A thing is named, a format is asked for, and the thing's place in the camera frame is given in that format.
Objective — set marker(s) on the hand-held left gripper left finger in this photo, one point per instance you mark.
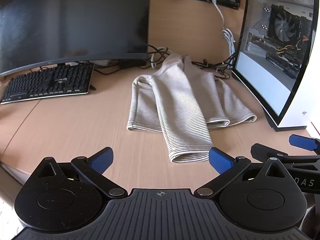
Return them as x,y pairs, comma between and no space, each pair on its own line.
101,160

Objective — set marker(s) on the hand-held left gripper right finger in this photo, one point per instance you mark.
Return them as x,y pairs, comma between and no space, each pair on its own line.
220,161

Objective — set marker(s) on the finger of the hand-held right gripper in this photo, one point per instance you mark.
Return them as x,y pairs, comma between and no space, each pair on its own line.
302,141
265,151

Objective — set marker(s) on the beige striped knit garment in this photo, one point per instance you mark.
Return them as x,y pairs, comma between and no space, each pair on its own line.
180,100

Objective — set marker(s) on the white glass-sided computer case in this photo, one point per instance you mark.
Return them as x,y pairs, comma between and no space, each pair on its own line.
306,100

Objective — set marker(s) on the black keyboard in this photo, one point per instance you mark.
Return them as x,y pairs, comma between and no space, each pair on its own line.
47,83

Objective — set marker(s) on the black computer monitor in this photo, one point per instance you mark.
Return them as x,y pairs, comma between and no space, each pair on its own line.
75,22

